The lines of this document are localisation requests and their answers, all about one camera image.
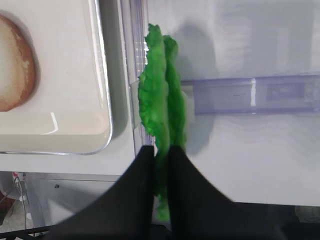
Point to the bread slice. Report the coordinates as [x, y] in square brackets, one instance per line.
[17, 66]

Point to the metal tray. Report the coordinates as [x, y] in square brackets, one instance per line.
[69, 110]

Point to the clear lettuce holder rail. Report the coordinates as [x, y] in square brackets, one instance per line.
[237, 57]

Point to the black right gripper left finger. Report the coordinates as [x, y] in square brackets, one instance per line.
[124, 212]

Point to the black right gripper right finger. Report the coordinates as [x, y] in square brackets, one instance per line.
[199, 211]

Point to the green lettuce leaf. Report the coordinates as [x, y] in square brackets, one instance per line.
[177, 115]
[153, 91]

